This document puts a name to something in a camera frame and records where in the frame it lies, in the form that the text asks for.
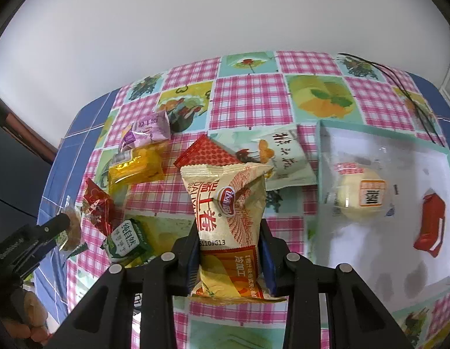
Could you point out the pale green illustrated snack packet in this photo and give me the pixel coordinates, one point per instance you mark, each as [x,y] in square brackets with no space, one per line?
[280,148]

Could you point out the red cartoon snack packet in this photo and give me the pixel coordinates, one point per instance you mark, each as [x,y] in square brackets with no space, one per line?
[98,207]

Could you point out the green white biscuit packet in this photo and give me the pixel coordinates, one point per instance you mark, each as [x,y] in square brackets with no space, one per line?
[128,243]

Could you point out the yellow cake clear wrapper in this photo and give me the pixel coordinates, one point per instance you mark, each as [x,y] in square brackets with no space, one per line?
[137,166]

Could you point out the pink checkered picture tablecloth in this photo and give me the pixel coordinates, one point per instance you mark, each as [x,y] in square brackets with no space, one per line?
[234,99]

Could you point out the small red candy packet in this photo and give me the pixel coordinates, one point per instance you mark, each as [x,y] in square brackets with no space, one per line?
[431,234]

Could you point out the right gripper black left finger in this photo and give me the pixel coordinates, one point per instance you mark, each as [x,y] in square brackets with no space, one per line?
[104,316]

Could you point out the human hand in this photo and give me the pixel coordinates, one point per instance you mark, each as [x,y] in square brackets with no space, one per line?
[27,318]

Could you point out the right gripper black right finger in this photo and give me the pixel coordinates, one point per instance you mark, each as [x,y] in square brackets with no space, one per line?
[356,317]

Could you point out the round cookie green-edged wrapper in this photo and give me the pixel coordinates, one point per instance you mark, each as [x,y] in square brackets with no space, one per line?
[70,242]

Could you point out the red dotted wafer packet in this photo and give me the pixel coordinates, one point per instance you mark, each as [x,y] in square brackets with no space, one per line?
[205,151]

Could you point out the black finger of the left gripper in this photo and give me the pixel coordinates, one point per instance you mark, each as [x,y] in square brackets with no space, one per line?
[51,230]

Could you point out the blue plaid cloth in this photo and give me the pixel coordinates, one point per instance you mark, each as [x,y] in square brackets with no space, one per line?
[64,181]

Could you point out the cream bun in tray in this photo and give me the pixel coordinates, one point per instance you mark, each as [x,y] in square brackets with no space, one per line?
[358,193]

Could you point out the white tray with teal rim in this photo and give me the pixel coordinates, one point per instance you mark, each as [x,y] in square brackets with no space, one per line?
[381,250]

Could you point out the brown wooden door frame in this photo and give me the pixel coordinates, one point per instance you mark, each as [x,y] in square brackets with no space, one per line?
[10,122]

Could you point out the beige orange cake roll packet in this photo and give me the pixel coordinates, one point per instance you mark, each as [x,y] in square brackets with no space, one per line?
[228,203]

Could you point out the purple pink snack packet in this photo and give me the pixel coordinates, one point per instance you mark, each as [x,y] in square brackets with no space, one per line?
[147,129]

